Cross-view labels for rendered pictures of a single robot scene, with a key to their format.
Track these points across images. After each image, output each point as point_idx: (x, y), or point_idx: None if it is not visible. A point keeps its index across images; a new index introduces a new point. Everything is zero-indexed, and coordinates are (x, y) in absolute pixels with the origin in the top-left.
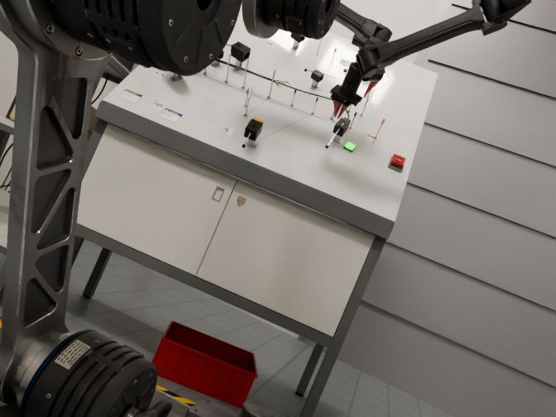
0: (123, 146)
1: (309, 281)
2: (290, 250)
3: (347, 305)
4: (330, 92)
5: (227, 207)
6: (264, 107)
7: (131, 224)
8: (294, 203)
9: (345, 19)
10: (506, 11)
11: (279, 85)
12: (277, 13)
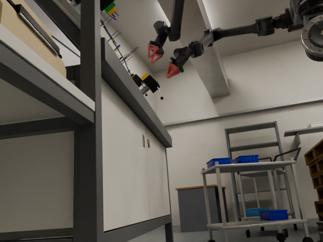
0: (109, 102)
1: (164, 186)
2: (159, 170)
3: (168, 192)
4: (179, 62)
5: (146, 151)
6: None
7: (128, 198)
8: (155, 136)
9: (181, 18)
10: (217, 40)
11: (113, 43)
12: None
